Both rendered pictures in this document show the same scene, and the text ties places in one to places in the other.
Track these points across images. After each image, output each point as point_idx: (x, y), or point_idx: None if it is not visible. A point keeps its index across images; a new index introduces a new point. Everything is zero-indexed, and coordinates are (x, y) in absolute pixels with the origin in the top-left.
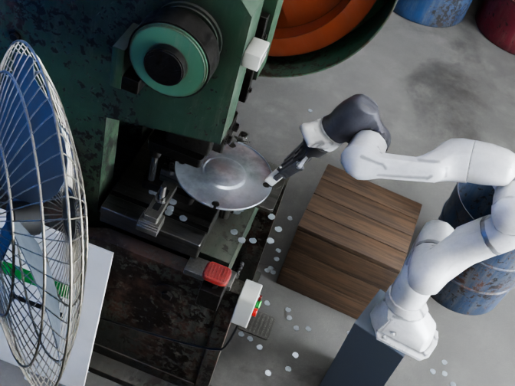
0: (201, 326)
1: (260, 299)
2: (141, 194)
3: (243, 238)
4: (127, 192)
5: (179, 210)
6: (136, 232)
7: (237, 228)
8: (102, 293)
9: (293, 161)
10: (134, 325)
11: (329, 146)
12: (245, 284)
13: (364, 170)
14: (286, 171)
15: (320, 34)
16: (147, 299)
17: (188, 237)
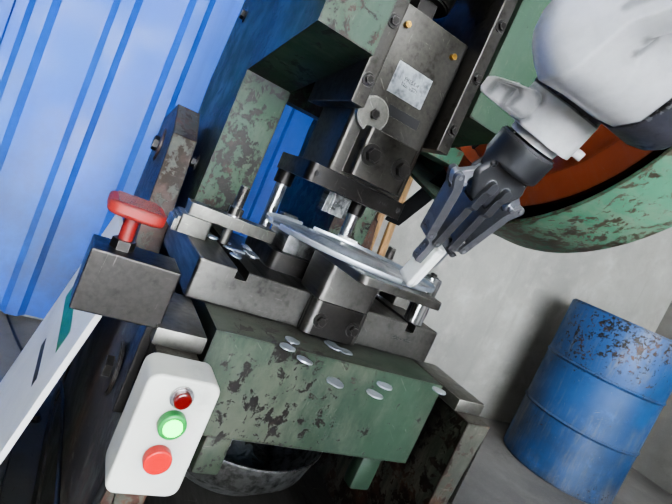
0: (91, 488)
1: (185, 419)
2: (232, 239)
3: (292, 348)
4: (221, 232)
5: (246, 257)
6: (172, 250)
7: (304, 345)
8: (74, 343)
9: (457, 201)
10: (67, 469)
11: (535, 111)
12: (192, 360)
13: (582, 1)
14: (432, 208)
15: (625, 146)
16: (101, 392)
17: (204, 252)
